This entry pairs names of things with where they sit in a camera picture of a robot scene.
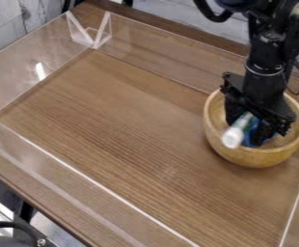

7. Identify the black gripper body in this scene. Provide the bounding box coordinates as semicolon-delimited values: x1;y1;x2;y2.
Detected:
220;72;296;136

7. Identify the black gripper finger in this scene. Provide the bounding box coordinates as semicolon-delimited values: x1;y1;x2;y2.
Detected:
253;120;277;142
224;96;245;124

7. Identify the green and white marker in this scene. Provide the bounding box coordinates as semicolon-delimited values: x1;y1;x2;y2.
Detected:
220;112;252;149

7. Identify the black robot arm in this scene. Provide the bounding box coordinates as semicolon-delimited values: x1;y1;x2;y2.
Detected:
193;0;299;147

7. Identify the brown wooden bowl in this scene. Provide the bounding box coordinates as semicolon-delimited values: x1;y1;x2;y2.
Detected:
204;90;299;168

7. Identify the blue foam block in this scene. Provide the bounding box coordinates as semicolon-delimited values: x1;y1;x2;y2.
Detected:
241;116;278;149

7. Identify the clear acrylic tray wall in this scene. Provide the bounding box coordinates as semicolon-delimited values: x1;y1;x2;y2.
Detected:
0;5;299;247

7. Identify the clear acrylic corner bracket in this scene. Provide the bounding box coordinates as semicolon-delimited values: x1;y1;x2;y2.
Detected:
65;12;112;49

